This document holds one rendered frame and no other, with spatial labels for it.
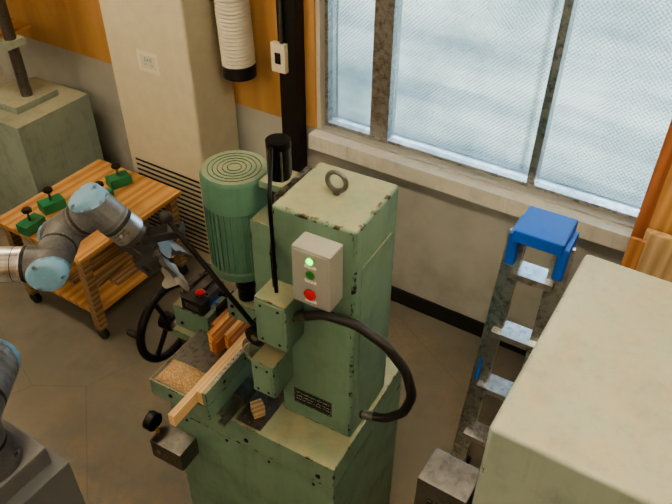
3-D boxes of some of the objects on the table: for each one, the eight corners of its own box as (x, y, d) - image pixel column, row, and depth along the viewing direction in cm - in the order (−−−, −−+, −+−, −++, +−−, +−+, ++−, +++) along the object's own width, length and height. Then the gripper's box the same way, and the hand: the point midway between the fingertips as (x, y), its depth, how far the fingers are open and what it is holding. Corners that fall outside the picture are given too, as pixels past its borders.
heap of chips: (174, 358, 201) (173, 352, 199) (208, 374, 196) (207, 368, 194) (154, 378, 195) (153, 371, 193) (189, 395, 190) (188, 388, 188)
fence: (314, 280, 228) (314, 267, 225) (319, 282, 228) (318, 269, 224) (203, 405, 187) (201, 392, 184) (208, 407, 187) (205, 394, 183)
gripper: (120, 222, 187) (171, 263, 199) (115, 268, 172) (171, 309, 184) (143, 205, 185) (193, 247, 197) (140, 249, 170) (195, 292, 182)
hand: (190, 272), depth 190 cm, fingers open, 14 cm apart
